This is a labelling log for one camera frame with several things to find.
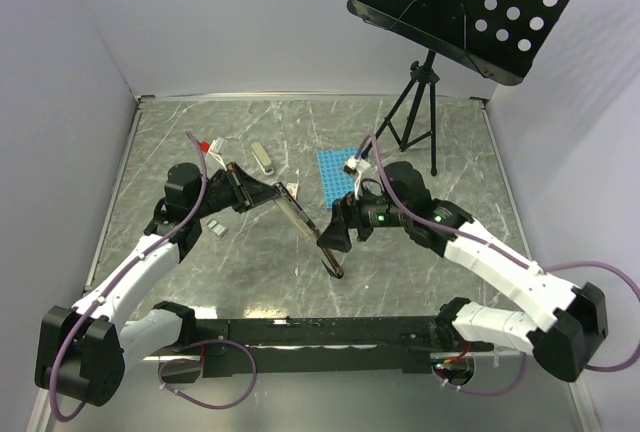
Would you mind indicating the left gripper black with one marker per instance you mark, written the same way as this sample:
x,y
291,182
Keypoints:
x,y
247,190

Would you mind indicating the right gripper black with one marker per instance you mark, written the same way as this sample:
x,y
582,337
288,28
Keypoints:
x,y
336,235

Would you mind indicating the black beige stapler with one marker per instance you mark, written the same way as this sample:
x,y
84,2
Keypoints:
x,y
299,218

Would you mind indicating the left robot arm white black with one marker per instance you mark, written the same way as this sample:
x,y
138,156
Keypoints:
x,y
85,350

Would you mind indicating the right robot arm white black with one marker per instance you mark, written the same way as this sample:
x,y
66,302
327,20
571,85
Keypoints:
x,y
560,324

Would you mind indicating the small staple box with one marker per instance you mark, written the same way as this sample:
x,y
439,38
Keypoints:
x,y
293,189

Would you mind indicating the grey staple strips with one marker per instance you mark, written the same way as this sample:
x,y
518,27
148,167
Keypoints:
x,y
216,227

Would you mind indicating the blue studded building plate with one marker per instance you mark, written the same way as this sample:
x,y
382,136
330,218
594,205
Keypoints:
x,y
335,182

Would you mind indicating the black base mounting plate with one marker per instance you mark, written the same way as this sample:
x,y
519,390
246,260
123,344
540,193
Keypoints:
x,y
240,346

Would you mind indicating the black perforated music stand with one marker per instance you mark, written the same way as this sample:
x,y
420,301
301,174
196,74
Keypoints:
x,y
498,39

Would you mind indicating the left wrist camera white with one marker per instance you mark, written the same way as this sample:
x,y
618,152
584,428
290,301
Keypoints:
x,y
213,153

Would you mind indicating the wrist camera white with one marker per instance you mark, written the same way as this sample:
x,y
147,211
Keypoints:
x,y
213,153
356,168

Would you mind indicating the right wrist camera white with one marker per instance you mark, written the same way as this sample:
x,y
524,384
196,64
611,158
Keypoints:
x,y
356,168

